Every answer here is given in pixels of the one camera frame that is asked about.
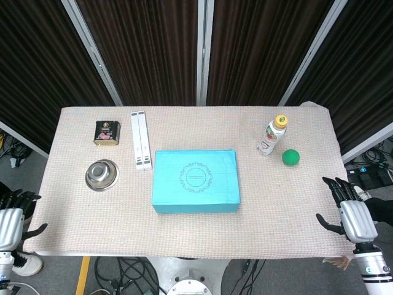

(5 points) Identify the right silver and black robot hand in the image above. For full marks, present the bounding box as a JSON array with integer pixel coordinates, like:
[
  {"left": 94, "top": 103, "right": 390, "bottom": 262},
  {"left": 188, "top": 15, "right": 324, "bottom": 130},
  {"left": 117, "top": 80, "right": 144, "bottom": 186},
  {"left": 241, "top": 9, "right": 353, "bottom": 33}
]
[{"left": 316, "top": 176, "right": 379, "bottom": 246}]

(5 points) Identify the left silver and black robot hand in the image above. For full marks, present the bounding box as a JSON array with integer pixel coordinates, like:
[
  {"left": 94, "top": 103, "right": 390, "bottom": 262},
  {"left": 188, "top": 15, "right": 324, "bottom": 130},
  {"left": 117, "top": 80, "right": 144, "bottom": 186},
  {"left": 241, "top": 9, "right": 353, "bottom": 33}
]
[{"left": 0, "top": 189, "right": 49, "bottom": 250}]

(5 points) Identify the light blue cardboard box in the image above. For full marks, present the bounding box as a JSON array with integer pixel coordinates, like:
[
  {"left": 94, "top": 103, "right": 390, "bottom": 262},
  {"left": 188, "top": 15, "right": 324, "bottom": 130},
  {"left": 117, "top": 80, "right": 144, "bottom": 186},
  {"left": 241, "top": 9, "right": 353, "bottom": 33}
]
[{"left": 151, "top": 148, "right": 241, "bottom": 214}]

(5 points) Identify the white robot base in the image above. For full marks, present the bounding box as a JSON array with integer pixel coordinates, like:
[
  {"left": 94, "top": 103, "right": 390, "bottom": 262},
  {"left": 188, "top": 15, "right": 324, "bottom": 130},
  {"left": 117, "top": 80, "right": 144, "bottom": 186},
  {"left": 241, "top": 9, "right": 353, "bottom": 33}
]
[{"left": 146, "top": 256, "right": 234, "bottom": 295}]

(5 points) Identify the white sneaker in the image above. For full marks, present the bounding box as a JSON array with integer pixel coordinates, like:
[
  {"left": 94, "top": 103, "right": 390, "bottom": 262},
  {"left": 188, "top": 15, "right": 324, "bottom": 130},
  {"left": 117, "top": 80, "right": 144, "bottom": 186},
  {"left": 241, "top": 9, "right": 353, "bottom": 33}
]
[
  {"left": 11, "top": 251, "right": 44, "bottom": 277},
  {"left": 352, "top": 183, "right": 373, "bottom": 200}
]

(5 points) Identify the black power strip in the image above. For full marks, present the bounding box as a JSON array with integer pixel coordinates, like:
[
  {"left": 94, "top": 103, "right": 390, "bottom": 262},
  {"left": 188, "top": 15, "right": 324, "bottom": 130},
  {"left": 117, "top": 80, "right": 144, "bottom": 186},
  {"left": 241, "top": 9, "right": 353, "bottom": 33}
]
[{"left": 346, "top": 165, "right": 393, "bottom": 189}]

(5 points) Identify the green ball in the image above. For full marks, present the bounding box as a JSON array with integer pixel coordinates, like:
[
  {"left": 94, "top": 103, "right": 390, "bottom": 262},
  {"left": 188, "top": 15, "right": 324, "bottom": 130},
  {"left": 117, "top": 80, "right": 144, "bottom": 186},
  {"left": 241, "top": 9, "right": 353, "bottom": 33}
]
[{"left": 281, "top": 149, "right": 301, "bottom": 167}]

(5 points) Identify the stainless steel bowl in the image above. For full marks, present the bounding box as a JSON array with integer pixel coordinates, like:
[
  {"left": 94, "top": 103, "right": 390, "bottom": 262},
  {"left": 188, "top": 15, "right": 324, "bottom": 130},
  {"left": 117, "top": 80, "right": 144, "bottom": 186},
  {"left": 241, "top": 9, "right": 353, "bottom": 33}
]
[{"left": 85, "top": 159, "right": 120, "bottom": 192}]

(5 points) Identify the drink bottle with yellow cap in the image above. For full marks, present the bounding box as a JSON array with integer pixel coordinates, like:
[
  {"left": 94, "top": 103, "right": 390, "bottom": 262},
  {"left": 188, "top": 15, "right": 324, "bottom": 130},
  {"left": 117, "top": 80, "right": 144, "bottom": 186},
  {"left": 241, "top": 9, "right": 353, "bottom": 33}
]
[{"left": 257, "top": 114, "right": 290, "bottom": 157}]

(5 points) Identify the black and gold tin can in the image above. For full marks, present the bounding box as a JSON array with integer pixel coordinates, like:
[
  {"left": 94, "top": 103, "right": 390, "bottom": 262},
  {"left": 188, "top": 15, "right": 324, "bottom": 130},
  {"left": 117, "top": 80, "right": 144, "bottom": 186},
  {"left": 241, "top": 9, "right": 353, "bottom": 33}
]
[{"left": 93, "top": 120, "right": 122, "bottom": 146}]

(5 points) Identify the white power strip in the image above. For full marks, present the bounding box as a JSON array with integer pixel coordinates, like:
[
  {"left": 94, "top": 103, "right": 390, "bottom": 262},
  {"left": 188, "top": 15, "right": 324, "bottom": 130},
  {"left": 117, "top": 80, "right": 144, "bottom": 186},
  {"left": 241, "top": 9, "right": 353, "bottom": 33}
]
[{"left": 130, "top": 110, "right": 153, "bottom": 173}]

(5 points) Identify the beige waffle tablecloth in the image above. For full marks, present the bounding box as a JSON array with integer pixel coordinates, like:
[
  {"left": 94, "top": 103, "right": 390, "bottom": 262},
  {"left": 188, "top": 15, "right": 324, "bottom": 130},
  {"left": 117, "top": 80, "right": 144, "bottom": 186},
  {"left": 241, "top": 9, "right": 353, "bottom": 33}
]
[{"left": 23, "top": 101, "right": 354, "bottom": 259}]

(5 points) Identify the aluminium frame rail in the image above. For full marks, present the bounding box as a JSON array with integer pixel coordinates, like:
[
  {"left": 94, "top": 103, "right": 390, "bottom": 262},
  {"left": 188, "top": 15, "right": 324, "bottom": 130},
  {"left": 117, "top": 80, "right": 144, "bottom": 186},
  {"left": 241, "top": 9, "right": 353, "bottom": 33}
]
[
  {"left": 341, "top": 122, "right": 393, "bottom": 164},
  {"left": 0, "top": 120, "right": 50, "bottom": 158}
]

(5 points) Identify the black floor cable bundle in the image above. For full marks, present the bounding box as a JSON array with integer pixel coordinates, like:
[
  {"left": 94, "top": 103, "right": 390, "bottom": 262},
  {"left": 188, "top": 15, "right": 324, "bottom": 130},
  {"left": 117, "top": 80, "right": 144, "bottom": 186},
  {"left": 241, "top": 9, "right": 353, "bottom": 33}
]
[{"left": 91, "top": 256, "right": 160, "bottom": 295}]

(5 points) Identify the aluminium frame post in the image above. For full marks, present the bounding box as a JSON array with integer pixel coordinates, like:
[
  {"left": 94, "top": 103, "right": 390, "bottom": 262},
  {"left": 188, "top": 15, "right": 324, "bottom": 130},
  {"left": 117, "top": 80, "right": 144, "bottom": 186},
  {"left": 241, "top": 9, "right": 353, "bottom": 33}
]
[
  {"left": 60, "top": 0, "right": 123, "bottom": 107},
  {"left": 277, "top": 0, "right": 342, "bottom": 107},
  {"left": 195, "top": 0, "right": 215, "bottom": 107}
]

